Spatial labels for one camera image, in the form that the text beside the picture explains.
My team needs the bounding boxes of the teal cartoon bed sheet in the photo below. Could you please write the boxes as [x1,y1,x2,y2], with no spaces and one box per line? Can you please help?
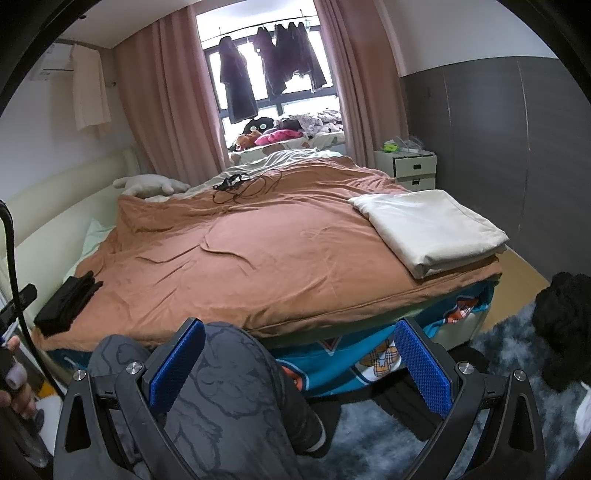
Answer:
[46,281,495,398]

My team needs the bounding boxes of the cream padded bed headboard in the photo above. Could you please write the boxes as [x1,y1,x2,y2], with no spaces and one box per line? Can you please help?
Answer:
[0,148,139,287]

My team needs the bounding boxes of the white nightstand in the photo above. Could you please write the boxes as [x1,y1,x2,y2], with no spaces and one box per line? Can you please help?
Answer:
[374,148,437,192]

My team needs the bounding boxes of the grey shaggy rug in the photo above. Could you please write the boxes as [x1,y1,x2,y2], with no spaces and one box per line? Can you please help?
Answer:
[295,300,591,480]

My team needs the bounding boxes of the person's left hand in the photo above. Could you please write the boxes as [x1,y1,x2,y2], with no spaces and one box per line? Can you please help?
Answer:
[0,336,38,418]

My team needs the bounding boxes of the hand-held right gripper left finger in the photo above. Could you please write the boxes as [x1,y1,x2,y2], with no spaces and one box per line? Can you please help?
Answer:
[53,318,206,480]

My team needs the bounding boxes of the thin black cable bundle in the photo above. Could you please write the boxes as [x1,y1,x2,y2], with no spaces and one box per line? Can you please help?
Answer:
[212,170,284,205]

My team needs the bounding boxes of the light green pillow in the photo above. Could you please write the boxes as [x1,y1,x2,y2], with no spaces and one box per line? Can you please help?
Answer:
[62,218,116,273]

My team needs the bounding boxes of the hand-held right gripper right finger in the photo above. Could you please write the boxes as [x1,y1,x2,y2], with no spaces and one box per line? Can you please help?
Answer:
[394,318,548,480]

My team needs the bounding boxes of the cream zip jacket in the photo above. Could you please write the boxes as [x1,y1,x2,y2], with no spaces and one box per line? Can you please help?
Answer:
[347,189,510,280]

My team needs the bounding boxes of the brown blanket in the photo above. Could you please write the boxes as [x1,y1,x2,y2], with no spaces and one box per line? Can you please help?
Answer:
[34,154,504,356]

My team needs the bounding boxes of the white air conditioner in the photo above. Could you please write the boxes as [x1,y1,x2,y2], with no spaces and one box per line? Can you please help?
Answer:
[28,39,77,81]

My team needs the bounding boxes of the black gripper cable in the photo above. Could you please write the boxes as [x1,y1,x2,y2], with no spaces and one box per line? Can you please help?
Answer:
[0,200,65,398]

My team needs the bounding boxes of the person's grey patterned pants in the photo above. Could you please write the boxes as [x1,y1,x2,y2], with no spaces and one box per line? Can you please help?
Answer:
[88,322,326,480]

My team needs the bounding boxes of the cream hanging cloth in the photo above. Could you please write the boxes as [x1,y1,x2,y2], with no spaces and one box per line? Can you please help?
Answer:
[71,44,112,137]

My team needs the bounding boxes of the black fluffy garment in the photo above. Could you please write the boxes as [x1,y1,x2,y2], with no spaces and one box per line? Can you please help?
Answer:
[532,271,591,393]

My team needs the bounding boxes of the white bedding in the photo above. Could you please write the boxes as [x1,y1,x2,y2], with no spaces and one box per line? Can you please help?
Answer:
[191,150,354,192]

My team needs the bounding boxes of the black folded clothes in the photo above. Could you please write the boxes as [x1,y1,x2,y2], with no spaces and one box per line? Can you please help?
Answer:
[34,271,105,337]

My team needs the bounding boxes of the beige plush toy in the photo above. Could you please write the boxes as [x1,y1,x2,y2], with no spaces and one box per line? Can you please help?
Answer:
[113,174,191,199]

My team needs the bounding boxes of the dark hanging garment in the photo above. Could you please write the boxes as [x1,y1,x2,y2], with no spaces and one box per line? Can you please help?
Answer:
[274,22,329,93]
[254,27,289,95]

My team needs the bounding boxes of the pile of patterned clothes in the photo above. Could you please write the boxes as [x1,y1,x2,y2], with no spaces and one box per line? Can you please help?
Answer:
[274,108,345,137]

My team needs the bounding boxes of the metal clothes rail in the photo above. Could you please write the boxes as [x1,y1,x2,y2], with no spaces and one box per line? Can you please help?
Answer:
[203,16,319,37]

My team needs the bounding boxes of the pink plush toy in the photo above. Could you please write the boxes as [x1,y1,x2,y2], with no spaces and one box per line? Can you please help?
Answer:
[255,129,301,146]

